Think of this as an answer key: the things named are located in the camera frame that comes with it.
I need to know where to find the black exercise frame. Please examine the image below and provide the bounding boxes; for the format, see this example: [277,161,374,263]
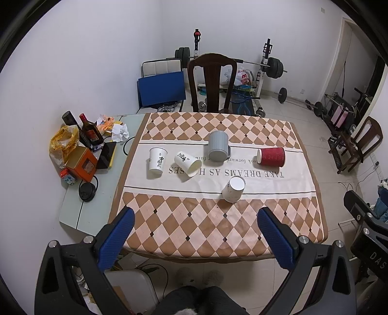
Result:
[323,87,374,131]

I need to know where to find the small red and blue can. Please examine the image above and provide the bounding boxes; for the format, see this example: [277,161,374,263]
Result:
[59,169,77,185]

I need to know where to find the black tablet in yellow case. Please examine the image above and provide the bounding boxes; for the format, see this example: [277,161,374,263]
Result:
[96,141,117,170]

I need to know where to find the grey fluffy slipper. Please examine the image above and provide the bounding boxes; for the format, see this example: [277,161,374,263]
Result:
[202,269,224,287]
[176,267,196,286]

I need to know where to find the blue clothing pile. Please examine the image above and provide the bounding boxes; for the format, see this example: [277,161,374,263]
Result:
[372,179,388,224]

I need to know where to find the white padded chair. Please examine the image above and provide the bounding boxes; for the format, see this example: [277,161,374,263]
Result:
[141,59,183,80]

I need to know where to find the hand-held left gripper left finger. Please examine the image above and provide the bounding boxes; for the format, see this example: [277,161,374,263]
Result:
[34,207,135,315]

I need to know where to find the black exercise mat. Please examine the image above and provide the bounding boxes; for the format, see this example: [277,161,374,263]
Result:
[230,96,256,115]

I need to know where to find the blue board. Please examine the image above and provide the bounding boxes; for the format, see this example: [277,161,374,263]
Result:
[137,71,186,108]

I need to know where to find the yellow plastic bag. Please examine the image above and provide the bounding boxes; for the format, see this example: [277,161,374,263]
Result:
[49,125,81,169]

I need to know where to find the brown checkered tablecloth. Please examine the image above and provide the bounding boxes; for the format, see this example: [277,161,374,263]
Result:
[108,112,329,260]

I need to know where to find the tall white printed paper cup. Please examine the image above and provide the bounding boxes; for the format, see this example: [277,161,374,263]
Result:
[148,147,168,177]

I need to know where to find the black round charger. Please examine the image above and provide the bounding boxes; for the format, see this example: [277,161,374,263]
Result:
[78,181,97,203]

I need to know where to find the plain white paper cup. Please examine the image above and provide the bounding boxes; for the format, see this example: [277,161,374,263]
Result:
[222,176,246,203]

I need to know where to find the small barbell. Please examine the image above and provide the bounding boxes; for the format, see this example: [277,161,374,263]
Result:
[274,87,307,105]

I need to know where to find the black cable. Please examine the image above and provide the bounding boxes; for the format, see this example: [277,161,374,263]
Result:
[122,136,137,156]

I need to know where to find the red and white plastic bag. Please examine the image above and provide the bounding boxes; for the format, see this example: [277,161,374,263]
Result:
[233,67,254,87]

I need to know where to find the white plastic stool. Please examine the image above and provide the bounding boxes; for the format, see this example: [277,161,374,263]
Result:
[104,269,160,315]

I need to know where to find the brown wooden chair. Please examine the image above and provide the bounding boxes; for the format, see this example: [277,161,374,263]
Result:
[328,116,384,175]

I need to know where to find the crumpled white paper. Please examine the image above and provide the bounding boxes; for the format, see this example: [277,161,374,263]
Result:
[110,122,130,142]

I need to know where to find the dark wooden chair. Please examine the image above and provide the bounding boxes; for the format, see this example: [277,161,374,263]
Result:
[187,53,237,114]

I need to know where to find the person's legs in dark trousers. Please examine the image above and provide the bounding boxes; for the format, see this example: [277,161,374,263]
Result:
[155,285,241,315]

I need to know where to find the orange cardboard box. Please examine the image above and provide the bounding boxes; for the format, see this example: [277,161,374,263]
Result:
[65,146,98,182]

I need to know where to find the white squat rack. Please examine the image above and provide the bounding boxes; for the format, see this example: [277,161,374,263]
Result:
[191,28,273,102]

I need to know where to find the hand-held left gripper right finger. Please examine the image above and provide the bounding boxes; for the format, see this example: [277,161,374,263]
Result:
[257,207,358,315]

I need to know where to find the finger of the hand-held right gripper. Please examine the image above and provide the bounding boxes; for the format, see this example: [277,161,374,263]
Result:
[343,190,379,226]

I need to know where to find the pink bag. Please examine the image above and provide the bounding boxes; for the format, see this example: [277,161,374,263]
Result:
[330,104,350,128]

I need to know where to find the orange snack packets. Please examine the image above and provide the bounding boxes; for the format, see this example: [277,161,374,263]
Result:
[96,114,122,135]

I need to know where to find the short white printed paper cup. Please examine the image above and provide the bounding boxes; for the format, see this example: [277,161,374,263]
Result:
[174,151,202,178]

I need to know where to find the grey ribbed mug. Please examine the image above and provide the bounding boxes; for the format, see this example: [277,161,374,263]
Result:
[207,130,233,162]

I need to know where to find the dark bottle with red cap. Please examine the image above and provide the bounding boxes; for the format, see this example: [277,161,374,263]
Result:
[79,113,105,150]

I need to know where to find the barbell with black plates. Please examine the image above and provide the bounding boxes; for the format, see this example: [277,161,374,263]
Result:
[174,47,289,80]

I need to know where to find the red ribbed paper cup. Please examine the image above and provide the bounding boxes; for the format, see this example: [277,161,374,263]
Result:
[257,147,286,167]

